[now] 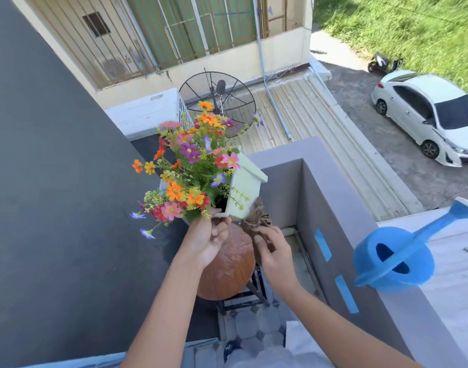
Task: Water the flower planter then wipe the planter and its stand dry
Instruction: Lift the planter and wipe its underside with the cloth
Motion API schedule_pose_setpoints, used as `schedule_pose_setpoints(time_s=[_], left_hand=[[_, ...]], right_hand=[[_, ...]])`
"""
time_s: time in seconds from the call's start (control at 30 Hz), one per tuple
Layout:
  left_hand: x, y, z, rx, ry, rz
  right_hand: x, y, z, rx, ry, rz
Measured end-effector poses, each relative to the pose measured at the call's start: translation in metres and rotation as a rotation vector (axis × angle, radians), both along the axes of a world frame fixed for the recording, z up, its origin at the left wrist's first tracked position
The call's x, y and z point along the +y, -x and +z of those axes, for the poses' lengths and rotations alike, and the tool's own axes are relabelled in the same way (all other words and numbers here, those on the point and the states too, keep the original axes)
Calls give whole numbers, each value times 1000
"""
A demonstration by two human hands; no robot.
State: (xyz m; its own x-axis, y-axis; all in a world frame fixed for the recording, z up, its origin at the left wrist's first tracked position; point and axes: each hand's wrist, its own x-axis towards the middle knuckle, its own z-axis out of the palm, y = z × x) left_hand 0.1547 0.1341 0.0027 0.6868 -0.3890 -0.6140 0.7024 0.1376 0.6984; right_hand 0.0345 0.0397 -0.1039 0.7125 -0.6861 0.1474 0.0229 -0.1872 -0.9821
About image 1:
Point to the person's right hand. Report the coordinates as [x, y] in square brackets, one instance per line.
[280, 264]

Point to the person's left hand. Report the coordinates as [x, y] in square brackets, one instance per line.
[205, 241]

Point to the brown cleaning cloth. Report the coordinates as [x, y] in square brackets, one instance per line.
[257, 218]

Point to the colourful flowers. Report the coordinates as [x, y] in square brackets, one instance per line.
[195, 164]

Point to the blue watering can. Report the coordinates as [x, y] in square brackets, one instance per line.
[366, 249]

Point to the person's right forearm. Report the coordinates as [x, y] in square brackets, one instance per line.
[333, 329]

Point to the person's left forearm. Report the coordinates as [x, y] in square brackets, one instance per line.
[161, 321]

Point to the round wooden table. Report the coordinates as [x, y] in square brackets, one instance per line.
[230, 264]

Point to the blue tape strip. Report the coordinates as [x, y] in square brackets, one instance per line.
[347, 294]
[323, 245]

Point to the white shirt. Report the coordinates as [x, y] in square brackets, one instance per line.
[295, 341]

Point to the dark shoe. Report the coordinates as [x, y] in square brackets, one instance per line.
[232, 350]

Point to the white air conditioner unit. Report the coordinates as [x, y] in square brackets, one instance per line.
[142, 111]

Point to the black satellite dish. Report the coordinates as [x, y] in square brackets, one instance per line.
[220, 87]

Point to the beige corrugated roof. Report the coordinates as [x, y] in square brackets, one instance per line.
[314, 111]

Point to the light blue drain pipe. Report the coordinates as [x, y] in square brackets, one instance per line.
[261, 53]

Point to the green barred window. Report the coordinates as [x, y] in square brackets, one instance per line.
[218, 19]

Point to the black scooter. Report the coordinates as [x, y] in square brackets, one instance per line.
[379, 61]

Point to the white car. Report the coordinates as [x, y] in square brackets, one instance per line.
[429, 88]

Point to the brown wooden ladder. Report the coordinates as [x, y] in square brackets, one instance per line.
[262, 15]

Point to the small dark window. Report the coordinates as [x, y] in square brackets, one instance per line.
[96, 24]

